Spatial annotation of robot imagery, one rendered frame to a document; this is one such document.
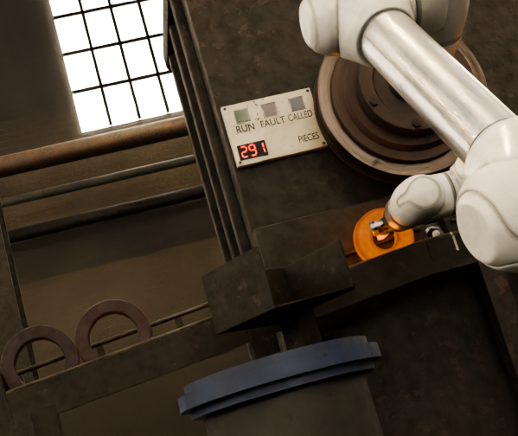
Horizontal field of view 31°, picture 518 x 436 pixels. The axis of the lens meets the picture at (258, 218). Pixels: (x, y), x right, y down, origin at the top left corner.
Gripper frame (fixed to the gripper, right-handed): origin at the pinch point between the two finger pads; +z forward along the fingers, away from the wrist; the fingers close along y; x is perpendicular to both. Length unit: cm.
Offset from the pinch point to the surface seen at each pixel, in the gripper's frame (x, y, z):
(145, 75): 296, 5, 616
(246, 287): -10, -43, -36
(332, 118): 32.6, -4.3, -1.5
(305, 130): 34.8, -8.9, 11.9
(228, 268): -4, -45, -32
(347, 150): 22.8, -3.2, -1.9
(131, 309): -4, -68, -1
